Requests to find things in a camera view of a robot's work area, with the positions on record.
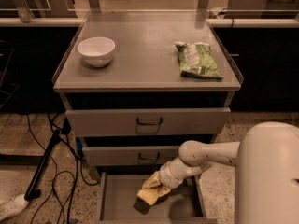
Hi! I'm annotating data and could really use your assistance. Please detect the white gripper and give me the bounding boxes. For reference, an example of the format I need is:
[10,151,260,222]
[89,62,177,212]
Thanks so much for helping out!
[142,163,183,200]

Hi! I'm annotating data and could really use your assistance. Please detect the yellow sponge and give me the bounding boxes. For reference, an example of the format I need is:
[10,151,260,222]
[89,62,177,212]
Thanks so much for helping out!
[137,188,159,205]

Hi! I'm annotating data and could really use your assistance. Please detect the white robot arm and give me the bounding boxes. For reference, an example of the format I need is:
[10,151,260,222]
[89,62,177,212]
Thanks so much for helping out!
[138,122,299,224]

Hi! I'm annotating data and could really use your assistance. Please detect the grey bottom drawer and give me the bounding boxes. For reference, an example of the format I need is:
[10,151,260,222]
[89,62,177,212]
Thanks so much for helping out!
[97,165,218,224]

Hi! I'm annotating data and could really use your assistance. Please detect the grey drawer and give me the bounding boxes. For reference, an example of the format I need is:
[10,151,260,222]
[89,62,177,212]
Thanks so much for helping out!
[80,134,214,166]
[61,91,230,137]
[97,165,218,224]

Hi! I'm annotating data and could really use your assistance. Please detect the grey middle drawer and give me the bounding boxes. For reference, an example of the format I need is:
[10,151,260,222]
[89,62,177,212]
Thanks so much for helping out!
[80,134,214,166]

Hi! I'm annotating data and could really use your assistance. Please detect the grey top drawer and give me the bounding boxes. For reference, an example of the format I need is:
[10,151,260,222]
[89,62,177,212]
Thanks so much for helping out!
[61,91,230,137]

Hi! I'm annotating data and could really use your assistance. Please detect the grey drawer cabinet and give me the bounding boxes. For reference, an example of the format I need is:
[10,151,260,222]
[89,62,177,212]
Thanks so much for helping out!
[51,10,245,173]

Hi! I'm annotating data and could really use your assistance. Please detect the black floor bar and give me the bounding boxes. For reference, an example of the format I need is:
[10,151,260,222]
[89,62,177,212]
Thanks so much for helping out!
[24,130,60,202]

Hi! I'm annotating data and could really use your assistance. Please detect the green snack bag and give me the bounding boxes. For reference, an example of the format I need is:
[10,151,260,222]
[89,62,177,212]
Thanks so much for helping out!
[175,42,224,80]

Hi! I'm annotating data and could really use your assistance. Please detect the white ceramic bowl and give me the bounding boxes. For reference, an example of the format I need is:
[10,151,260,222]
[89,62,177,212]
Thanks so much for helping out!
[78,36,116,67]

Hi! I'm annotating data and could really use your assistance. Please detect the white shoe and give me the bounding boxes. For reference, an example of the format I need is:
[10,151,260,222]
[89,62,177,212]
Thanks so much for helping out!
[0,194,29,221]

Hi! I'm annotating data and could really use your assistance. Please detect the black floor cables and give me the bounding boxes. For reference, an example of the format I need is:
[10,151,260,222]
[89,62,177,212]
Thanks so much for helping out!
[25,111,100,224]

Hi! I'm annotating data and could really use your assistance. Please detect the white horizontal rail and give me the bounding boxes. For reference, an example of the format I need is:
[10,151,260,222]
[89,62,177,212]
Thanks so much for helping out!
[0,18,299,28]

